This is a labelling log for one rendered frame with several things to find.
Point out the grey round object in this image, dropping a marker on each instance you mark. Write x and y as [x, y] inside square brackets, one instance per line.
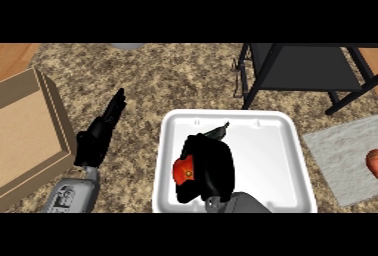
[128, 45]

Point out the white square tray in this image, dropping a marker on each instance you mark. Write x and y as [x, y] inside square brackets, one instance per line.
[267, 160]

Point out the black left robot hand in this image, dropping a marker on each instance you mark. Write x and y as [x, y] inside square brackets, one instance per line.
[97, 138]

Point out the grey cloth mat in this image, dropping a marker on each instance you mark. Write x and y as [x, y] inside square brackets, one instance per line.
[345, 160]

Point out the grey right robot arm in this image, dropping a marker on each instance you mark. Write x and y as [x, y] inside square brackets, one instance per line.
[237, 203]

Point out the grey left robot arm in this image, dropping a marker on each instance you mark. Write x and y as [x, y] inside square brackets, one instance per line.
[72, 195]

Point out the orange-red round object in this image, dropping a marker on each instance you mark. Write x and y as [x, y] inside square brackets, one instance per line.
[373, 163]

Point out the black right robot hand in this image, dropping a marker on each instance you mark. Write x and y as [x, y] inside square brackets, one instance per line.
[212, 166]

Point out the black tiered shelf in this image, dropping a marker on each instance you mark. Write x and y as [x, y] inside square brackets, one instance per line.
[305, 71]

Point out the red tomato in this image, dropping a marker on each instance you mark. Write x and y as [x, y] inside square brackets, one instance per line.
[184, 171]

